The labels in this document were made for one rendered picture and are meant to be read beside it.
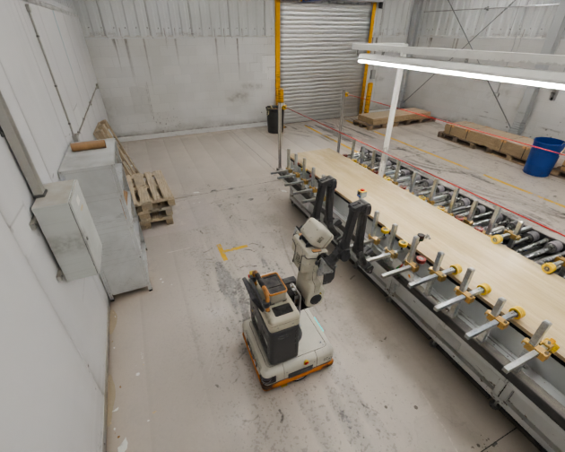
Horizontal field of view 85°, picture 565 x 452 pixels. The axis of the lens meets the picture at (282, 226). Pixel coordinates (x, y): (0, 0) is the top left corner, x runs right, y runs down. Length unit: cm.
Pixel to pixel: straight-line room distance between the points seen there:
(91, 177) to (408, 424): 335
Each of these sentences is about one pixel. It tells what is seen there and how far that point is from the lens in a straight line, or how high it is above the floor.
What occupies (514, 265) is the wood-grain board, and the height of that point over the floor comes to 90.
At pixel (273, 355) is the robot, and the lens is 260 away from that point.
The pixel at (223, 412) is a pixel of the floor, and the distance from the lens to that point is 291.
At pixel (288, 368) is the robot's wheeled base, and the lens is 276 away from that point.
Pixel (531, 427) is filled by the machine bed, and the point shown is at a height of 17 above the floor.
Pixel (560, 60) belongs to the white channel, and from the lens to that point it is 246.
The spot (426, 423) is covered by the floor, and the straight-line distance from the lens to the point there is 305.
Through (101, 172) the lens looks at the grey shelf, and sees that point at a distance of 325.
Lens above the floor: 257
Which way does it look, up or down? 32 degrees down
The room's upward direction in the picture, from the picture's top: straight up
